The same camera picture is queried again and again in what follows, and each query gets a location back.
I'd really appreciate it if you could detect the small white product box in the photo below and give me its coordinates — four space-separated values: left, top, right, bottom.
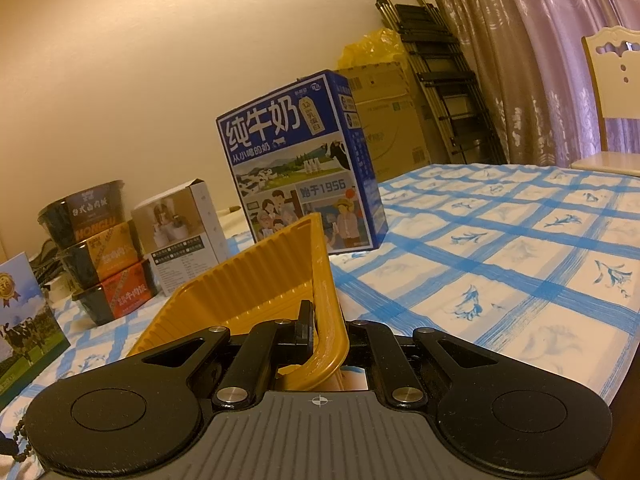
131 178 227 297

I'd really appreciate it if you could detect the yellow ribbed plastic tray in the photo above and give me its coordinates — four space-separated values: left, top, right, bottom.
125 212 349 392

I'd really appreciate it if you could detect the brown cardboard box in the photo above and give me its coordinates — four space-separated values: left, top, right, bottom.
332 61 433 183

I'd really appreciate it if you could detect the green pasture print box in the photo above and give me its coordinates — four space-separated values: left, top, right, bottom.
0 252 72 411

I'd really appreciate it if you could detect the yellow plastic bag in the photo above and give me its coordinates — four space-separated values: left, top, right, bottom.
341 28 403 73

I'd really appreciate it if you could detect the pink patterned curtain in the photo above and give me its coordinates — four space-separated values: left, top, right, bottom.
417 0 640 168

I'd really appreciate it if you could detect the black instant meal bowl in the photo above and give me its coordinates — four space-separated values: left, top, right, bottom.
37 180 128 250

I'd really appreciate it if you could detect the black folding ladder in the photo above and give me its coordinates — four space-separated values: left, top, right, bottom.
371 0 508 166

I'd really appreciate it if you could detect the blue checked tablecloth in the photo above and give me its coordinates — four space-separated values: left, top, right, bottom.
0 161 640 480

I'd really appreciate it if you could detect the black cable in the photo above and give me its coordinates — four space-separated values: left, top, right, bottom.
30 240 63 286

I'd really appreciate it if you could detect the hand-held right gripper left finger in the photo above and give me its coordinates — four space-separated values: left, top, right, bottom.
141 300 317 408

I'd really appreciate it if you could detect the dark bead bracelet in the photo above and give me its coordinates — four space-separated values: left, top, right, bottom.
12 405 38 461

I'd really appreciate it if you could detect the red label instant meal bowl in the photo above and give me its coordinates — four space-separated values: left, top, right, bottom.
71 259 161 326

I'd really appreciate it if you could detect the blue milk carton box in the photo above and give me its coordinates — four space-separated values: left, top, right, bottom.
216 70 388 256

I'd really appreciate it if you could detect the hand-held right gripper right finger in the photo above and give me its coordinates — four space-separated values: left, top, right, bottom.
347 319 499 406

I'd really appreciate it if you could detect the cream wooden chair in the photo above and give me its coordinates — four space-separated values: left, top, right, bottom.
570 26 640 177

